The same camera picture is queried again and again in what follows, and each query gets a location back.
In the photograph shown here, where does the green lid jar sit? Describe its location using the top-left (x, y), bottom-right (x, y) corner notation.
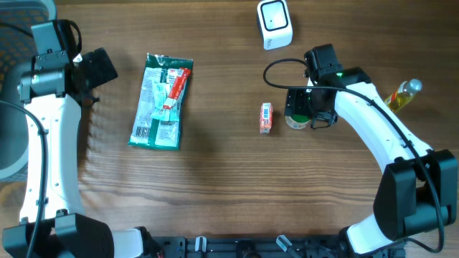
top-left (285, 115), bottom-right (310, 130)

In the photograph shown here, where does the orange Kleenex tissue pack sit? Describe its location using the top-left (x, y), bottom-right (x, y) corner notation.
top-left (260, 102), bottom-right (273, 133)

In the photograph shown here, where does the yellow oil bottle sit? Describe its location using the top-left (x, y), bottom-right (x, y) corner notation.
top-left (384, 79), bottom-right (422, 113)

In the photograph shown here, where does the red toothpaste tube pack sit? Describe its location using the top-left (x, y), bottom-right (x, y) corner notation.
top-left (163, 68), bottom-right (191, 110)

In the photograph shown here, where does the green 3M gloves package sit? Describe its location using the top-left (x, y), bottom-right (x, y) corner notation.
top-left (128, 54), bottom-right (194, 151)

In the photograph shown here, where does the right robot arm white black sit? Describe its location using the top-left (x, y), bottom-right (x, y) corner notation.
top-left (289, 65), bottom-right (458, 257)

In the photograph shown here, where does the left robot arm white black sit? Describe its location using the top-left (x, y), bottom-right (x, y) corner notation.
top-left (2, 48), bottom-right (163, 257)

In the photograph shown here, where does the white barcode scanner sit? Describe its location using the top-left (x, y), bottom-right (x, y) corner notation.
top-left (257, 0), bottom-right (293, 50)

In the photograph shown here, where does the grey plastic mesh basket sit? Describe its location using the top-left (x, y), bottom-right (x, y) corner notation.
top-left (1, 0), bottom-right (57, 182)

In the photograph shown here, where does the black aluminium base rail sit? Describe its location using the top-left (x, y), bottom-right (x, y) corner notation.
top-left (85, 234), bottom-right (406, 258)

